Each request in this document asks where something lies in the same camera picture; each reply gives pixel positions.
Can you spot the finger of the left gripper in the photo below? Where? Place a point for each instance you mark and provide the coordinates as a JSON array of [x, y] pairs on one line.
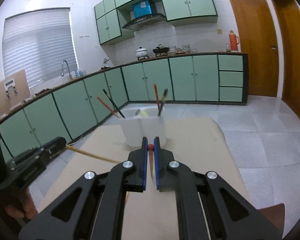
[[55, 145], [27, 154]]

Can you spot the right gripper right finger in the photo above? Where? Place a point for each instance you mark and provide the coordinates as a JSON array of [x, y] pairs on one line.
[[207, 206]]

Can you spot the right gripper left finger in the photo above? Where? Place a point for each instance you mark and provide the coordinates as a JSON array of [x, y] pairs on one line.
[[93, 206]]

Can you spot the plain bamboo chopstick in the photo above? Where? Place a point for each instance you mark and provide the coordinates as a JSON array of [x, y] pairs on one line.
[[68, 147]]

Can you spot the red patterned bamboo chopstick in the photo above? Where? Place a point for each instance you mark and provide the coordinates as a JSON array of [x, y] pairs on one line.
[[107, 107], [157, 97], [151, 158]]

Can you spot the long black chopstick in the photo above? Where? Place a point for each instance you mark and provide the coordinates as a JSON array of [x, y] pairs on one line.
[[163, 100]]

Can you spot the green lower kitchen cabinets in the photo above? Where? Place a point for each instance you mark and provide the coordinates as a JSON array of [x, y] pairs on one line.
[[72, 109]]

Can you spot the green kitchen cabinets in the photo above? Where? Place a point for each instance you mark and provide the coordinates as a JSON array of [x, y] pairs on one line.
[[72, 109], [112, 15]]

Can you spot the green upper kitchen cabinets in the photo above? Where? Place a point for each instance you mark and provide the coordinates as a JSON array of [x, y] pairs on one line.
[[112, 15]]

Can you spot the left human hand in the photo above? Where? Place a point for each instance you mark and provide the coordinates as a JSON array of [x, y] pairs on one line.
[[24, 207]]

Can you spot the wooden cutting board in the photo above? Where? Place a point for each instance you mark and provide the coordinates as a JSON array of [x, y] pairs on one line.
[[14, 90]]

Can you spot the brown chair back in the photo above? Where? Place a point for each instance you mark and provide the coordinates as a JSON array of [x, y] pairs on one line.
[[276, 215]]

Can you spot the white left utensil holder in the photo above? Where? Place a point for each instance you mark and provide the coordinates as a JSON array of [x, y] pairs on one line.
[[132, 130]]

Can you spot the white utensil holder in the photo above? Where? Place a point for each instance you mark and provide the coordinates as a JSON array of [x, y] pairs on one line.
[[132, 130], [153, 125]]

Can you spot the white right utensil holder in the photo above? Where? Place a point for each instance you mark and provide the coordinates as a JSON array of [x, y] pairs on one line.
[[153, 125]]

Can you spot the white window blinds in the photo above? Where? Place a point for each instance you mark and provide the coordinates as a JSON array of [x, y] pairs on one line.
[[41, 43]]

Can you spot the white cooking pot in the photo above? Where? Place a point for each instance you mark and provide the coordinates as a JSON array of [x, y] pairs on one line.
[[141, 54]]

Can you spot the black wok with lid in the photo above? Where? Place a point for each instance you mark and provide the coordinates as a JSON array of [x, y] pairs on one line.
[[161, 50]]

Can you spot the black range hood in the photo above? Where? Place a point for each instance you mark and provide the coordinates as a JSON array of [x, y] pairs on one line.
[[144, 21]]

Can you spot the blue box above hood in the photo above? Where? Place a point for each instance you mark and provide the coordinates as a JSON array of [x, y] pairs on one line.
[[143, 8]]

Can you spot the orange thermos flask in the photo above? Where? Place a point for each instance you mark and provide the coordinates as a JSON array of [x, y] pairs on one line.
[[234, 41]]

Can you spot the brown wooden door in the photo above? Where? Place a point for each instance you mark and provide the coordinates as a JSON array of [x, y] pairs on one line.
[[288, 15], [258, 39]]

